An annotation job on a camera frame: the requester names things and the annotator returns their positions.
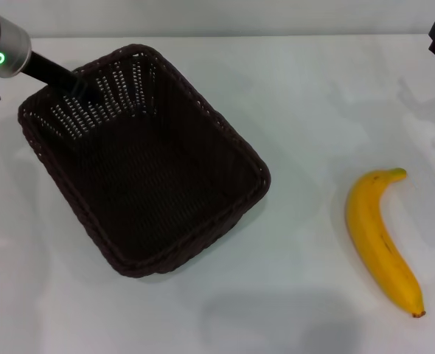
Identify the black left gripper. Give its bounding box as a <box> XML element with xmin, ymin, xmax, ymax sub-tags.
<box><xmin>26</xmin><ymin>50</ymin><xmax>101</xmax><ymax>105</ymax></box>

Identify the dark brown woven basket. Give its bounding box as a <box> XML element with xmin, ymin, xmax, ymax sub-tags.
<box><xmin>17</xmin><ymin>43</ymin><xmax>272</xmax><ymax>279</ymax></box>

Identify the yellow banana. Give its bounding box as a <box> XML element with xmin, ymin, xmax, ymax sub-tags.
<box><xmin>345</xmin><ymin>167</ymin><xmax>427</xmax><ymax>319</ymax></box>

